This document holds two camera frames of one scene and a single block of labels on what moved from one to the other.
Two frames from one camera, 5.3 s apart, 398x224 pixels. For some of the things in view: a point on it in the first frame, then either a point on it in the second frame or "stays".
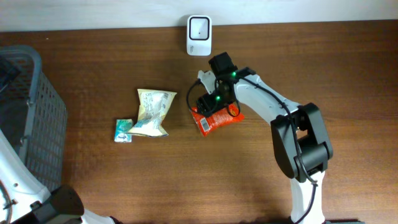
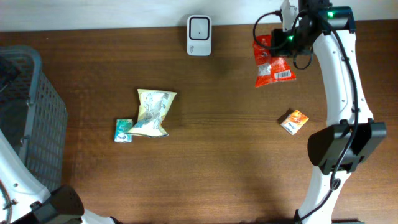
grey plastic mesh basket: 33,117 stays
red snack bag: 206,124 → 269,69
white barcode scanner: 199,35 stays
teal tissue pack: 122,134 stays
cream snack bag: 153,104 stays
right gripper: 206,104 → 275,49
